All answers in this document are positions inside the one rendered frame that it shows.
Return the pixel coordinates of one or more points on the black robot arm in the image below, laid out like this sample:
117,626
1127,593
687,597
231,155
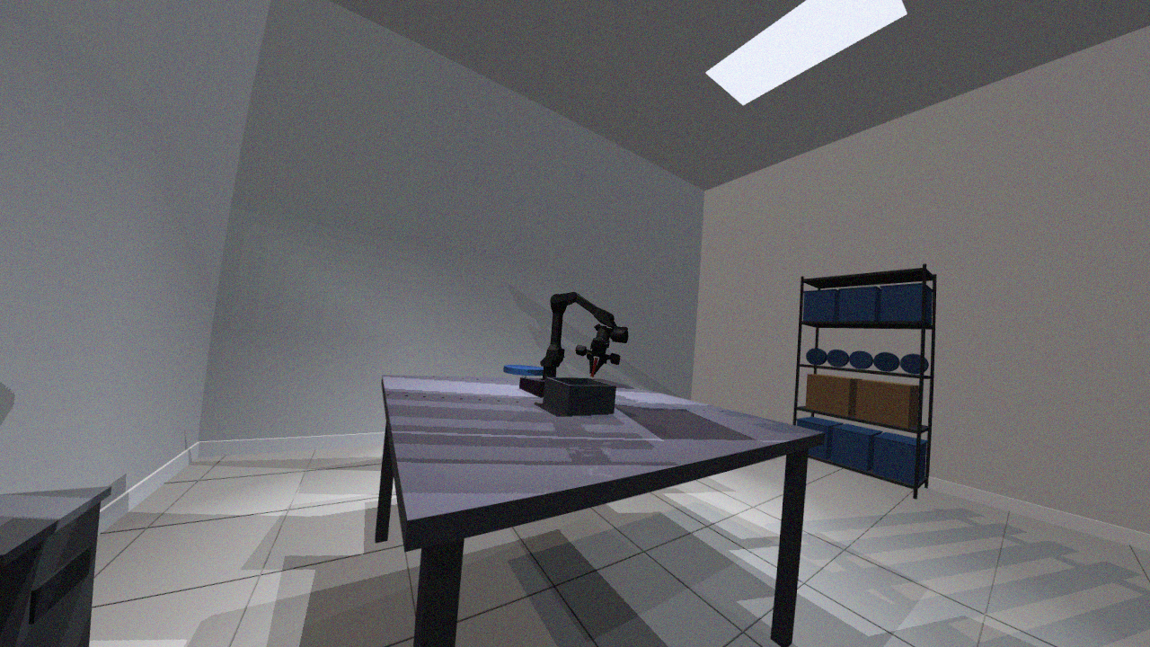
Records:
555,353

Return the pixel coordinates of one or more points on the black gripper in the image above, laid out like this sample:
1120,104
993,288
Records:
603,357

